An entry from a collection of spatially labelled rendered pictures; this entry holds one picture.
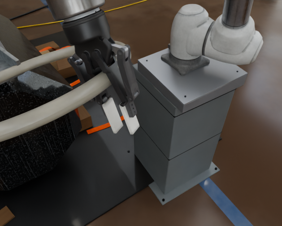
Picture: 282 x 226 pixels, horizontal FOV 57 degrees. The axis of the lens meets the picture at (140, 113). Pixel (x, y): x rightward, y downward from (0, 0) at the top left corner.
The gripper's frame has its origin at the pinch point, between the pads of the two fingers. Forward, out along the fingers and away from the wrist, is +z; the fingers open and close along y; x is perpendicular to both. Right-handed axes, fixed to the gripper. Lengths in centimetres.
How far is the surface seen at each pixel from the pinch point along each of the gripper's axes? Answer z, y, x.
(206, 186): 112, 28, -83
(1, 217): 78, 126, -3
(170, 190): 104, 46, -68
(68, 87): 21, 88, -61
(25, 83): 7, 89, -39
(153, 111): 41, 38, -66
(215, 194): 116, 21, -81
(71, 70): 39, 169, -137
